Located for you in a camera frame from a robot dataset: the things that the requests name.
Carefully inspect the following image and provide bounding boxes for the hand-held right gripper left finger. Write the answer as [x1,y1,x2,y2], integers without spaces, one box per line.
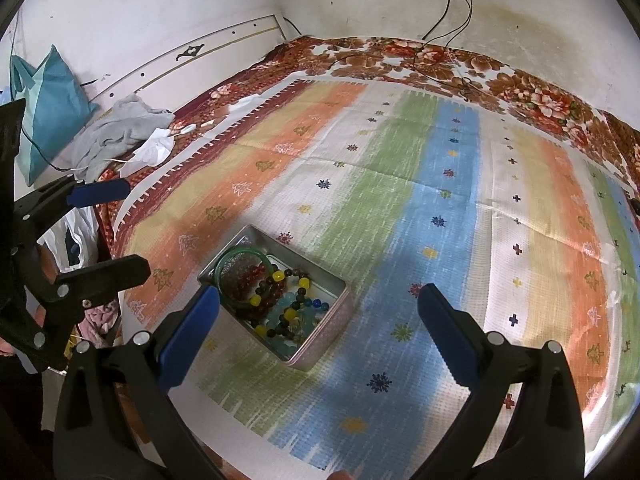
[52,285,222,480]

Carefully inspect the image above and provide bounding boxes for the dark red bead bracelet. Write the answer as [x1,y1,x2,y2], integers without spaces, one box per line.
[227,264,269,312]

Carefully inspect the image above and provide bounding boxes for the teal fabric bag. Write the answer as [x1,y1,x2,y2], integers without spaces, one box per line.
[9,44,101,189]

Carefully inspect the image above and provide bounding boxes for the metal tin box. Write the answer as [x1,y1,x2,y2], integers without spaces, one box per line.
[197,224,354,372]

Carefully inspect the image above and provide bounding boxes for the green jade bangle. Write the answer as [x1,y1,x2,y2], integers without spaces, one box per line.
[213,248,274,307]

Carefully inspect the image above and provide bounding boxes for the multicolour glass bead bracelet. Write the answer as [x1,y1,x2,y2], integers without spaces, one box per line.
[277,294,334,347]

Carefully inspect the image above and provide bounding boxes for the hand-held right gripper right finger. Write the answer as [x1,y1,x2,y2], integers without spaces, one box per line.
[416,283,587,480]

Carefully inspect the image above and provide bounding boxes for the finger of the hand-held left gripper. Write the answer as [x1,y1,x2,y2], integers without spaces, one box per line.
[9,254,152,372]
[12,177,132,252]

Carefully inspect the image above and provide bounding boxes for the pink cloth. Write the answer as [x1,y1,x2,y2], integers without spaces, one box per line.
[82,302,121,347]

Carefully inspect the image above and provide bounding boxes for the yellow and black bead bracelet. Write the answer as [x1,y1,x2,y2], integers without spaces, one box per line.
[247,267,319,342]

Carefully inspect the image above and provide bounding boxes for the white crumpled cloth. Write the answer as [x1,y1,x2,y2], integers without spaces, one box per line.
[119,127,174,177]

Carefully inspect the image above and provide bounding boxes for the black power cable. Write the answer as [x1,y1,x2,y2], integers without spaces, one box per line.
[425,0,474,102]
[421,0,454,44]

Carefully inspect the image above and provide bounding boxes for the white headboard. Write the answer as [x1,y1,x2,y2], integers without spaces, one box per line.
[85,12,287,111]

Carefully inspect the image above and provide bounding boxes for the pastel striped blanket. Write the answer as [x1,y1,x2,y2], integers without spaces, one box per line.
[112,77,640,480]

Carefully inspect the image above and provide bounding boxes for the grey cloth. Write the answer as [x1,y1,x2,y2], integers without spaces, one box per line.
[72,93,176,182]

